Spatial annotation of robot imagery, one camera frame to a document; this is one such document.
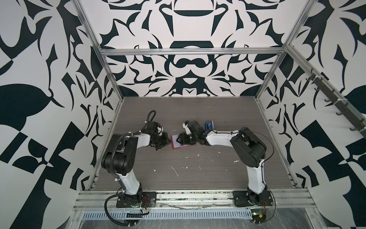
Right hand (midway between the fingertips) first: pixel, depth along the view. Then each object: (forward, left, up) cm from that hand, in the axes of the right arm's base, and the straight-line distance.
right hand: (178, 138), depth 94 cm
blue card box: (+9, -21, 0) cm, 23 cm away
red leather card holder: (-3, +2, -2) cm, 5 cm away
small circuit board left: (-40, +22, -5) cm, 46 cm away
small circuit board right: (-41, -40, -4) cm, 57 cm away
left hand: (0, +5, -2) cm, 5 cm away
